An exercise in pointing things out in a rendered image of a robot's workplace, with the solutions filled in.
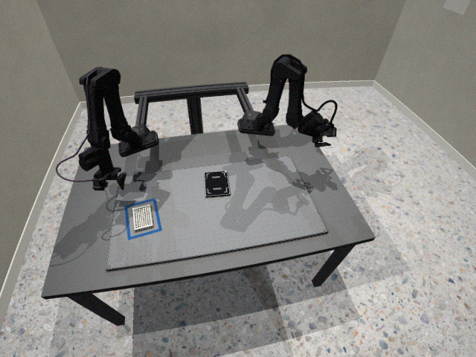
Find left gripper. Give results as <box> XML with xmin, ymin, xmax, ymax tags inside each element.
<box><xmin>309</xmin><ymin>118</ymin><xmax>333</xmax><ymax>147</ymax></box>

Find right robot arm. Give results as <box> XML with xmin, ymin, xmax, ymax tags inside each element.
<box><xmin>78</xmin><ymin>67</ymin><xmax>156</xmax><ymax>171</ymax></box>

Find white well plate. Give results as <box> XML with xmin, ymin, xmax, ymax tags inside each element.
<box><xmin>133</xmin><ymin>205</ymin><xmax>154</xmax><ymax>232</ymax></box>

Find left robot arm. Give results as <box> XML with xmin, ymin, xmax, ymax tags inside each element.
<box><xmin>239</xmin><ymin>56</ymin><xmax>324</xmax><ymax>135</ymax></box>

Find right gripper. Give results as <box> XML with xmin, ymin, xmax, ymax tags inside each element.
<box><xmin>93</xmin><ymin>160</ymin><xmax>126</xmax><ymax>190</ymax></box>

